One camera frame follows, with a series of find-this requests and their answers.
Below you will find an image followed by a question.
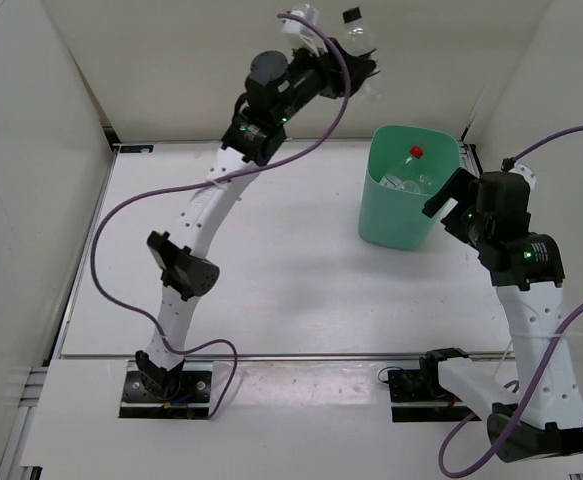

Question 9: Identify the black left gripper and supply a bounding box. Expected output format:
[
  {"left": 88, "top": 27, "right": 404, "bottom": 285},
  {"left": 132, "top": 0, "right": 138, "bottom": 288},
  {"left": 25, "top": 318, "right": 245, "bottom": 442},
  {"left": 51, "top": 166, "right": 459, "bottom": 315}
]
[{"left": 274, "top": 38, "right": 376, "bottom": 126}]

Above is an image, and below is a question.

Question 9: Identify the clear bottle blue white label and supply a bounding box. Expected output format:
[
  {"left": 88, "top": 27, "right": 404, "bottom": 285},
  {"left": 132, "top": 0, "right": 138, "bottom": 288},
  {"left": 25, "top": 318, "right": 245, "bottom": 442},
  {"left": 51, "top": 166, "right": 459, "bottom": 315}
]
[{"left": 397, "top": 175, "right": 441, "bottom": 195}]

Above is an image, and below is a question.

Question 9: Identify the clear bottle black label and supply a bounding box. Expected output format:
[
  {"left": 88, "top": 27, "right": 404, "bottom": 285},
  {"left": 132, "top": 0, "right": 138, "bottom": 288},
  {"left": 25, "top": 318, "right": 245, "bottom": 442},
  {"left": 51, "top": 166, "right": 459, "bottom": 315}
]
[{"left": 342, "top": 6, "right": 381, "bottom": 100}]

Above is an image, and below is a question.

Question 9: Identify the clear bottle red label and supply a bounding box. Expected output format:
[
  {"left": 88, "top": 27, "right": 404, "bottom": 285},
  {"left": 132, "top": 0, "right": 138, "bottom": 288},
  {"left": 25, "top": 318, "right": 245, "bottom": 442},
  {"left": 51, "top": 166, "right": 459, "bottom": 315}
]
[{"left": 379, "top": 146, "right": 424, "bottom": 194}]

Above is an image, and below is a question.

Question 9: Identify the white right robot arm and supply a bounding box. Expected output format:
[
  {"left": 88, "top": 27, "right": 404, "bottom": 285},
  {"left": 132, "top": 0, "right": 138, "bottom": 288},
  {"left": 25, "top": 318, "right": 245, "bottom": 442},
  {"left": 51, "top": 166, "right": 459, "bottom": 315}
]
[{"left": 420, "top": 168, "right": 583, "bottom": 463}]

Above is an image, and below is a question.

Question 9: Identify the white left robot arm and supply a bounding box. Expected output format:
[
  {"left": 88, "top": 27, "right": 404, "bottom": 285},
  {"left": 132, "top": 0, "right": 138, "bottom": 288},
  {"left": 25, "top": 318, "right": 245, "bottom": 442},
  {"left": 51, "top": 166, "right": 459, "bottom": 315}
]
[{"left": 135, "top": 47, "right": 379, "bottom": 402}]

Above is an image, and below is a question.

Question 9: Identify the green plastic bin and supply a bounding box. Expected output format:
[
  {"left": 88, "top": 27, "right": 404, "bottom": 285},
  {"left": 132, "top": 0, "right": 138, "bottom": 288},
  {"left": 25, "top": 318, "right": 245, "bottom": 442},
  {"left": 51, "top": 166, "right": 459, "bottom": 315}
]
[{"left": 358, "top": 125, "right": 460, "bottom": 250}]

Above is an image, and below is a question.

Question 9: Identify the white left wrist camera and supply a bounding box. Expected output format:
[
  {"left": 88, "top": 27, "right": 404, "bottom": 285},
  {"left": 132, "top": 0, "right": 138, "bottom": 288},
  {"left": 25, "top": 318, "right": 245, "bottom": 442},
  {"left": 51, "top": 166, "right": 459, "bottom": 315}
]
[{"left": 281, "top": 4, "right": 319, "bottom": 53}]

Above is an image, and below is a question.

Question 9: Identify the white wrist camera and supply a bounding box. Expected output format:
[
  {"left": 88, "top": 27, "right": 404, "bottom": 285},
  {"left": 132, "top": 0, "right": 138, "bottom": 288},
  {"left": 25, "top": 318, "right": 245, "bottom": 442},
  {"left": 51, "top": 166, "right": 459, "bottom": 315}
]
[
  {"left": 511, "top": 163, "right": 537, "bottom": 190},
  {"left": 281, "top": 4, "right": 319, "bottom": 53}
]

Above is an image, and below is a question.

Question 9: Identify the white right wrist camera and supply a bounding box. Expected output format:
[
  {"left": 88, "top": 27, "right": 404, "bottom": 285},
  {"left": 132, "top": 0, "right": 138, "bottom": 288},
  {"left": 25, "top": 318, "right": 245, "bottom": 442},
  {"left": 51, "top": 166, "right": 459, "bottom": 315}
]
[{"left": 511, "top": 163, "right": 537, "bottom": 190}]

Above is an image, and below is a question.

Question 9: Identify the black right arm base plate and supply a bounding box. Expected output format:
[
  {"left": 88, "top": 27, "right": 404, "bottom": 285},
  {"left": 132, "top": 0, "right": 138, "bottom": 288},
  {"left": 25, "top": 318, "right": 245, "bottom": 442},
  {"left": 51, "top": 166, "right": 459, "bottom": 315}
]
[{"left": 377, "top": 366, "right": 472, "bottom": 423}]

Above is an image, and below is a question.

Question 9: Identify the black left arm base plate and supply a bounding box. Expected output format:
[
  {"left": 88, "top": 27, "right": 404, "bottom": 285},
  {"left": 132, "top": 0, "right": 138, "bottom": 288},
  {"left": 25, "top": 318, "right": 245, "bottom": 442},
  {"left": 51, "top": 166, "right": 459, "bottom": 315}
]
[{"left": 118, "top": 360, "right": 214, "bottom": 420}]

